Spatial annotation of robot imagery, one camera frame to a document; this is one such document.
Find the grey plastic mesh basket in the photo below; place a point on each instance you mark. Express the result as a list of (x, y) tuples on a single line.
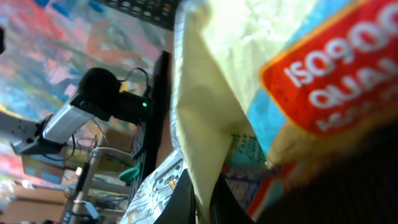
[(160, 13)]

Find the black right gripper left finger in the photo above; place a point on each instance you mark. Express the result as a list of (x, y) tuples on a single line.
[(181, 207)]

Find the wooden shelf with clutter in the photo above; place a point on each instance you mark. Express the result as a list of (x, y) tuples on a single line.
[(113, 145)]

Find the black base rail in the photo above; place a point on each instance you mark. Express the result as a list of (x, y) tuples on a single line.
[(145, 144)]

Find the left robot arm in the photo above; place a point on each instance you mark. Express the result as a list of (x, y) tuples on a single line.
[(98, 95)]

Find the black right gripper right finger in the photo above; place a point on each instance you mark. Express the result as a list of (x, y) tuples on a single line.
[(224, 207)]

